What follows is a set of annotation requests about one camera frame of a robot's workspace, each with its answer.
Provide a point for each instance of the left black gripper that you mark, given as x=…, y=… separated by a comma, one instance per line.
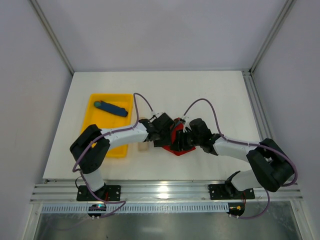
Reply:
x=159, y=132

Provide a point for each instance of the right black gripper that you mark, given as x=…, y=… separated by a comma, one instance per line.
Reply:
x=187, y=136

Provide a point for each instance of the red paper napkin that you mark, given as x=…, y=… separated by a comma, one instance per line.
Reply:
x=170, y=148

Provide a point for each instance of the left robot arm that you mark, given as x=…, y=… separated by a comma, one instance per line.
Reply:
x=91, y=147

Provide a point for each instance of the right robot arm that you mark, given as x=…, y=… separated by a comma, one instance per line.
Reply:
x=269, y=167

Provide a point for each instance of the blue pouch in tray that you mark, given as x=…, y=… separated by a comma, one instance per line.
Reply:
x=113, y=109

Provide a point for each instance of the yellow plastic tray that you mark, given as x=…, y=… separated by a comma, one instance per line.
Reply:
x=103, y=119

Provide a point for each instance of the right controller board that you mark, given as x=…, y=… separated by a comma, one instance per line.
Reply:
x=236, y=209

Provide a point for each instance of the controller board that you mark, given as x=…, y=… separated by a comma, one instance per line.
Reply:
x=97, y=210
x=236, y=209

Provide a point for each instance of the left controller board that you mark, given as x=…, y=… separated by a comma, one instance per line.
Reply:
x=97, y=210

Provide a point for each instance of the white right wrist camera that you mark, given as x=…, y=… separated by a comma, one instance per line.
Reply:
x=185, y=120

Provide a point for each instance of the aluminium front rail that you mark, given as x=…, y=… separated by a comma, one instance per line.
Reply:
x=144, y=191

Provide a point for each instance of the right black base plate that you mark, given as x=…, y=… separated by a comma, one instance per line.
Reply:
x=220, y=192

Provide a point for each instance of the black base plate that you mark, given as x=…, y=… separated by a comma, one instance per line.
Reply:
x=110, y=192
x=220, y=192

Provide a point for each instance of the slotted cable duct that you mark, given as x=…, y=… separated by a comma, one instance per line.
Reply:
x=139, y=208

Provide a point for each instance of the right aluminium side rail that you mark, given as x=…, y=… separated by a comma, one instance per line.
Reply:
x=260, y=117

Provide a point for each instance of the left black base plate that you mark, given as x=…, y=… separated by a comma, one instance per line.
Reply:
x=110, y=192

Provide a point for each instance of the right aluminium frame post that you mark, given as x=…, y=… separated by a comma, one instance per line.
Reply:
x=272, y=33

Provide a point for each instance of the aluminium frame post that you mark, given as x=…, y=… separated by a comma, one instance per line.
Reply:
x=51, y=34
x=272, y=33

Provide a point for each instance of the left aluminium frame post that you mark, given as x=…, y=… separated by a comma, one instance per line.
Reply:
x=51, y=34

